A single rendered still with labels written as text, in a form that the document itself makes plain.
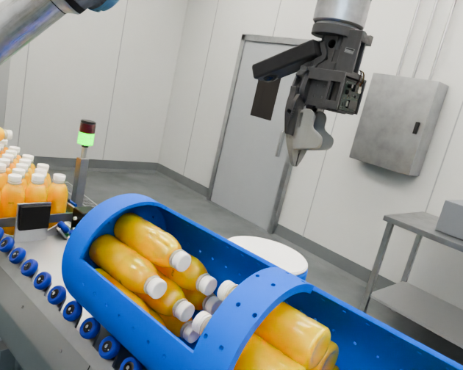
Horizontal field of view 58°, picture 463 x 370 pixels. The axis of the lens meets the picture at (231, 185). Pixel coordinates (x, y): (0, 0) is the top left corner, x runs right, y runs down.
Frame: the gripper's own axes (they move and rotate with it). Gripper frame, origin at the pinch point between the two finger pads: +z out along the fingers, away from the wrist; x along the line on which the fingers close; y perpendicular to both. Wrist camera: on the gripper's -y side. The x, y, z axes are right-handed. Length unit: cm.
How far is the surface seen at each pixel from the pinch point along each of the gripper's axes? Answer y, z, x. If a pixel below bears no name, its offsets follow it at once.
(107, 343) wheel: -25, 46, -11
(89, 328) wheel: -31, 46, -11
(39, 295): -53, 49, -11
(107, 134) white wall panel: -479, 88, 280
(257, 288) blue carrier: 3.1, 20.5, -5.5
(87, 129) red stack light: -119, 19, 34
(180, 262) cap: -18.3, 26.5, -1.4
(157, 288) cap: -18.4, 31.3, -6.0
